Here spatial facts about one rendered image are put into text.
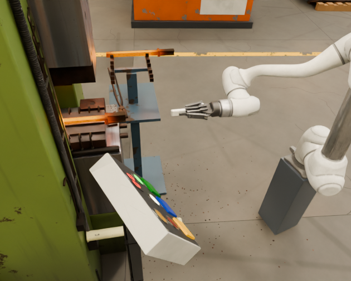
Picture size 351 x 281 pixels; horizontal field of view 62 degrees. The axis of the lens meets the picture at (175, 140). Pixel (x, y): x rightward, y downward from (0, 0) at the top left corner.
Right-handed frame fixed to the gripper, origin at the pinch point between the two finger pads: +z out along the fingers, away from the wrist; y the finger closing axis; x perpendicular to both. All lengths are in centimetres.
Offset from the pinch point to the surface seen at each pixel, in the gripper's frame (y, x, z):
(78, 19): -17, 53, 37
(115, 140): -6.8, -8.1, 31.3
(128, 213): -64, 18, 28
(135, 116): 29.5, -23.6, 19.4
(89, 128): -5.2, -0.6, 41.6
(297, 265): -44, -100, -75
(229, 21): 328, -90, -152
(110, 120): -0.5, -0.9, 32.6
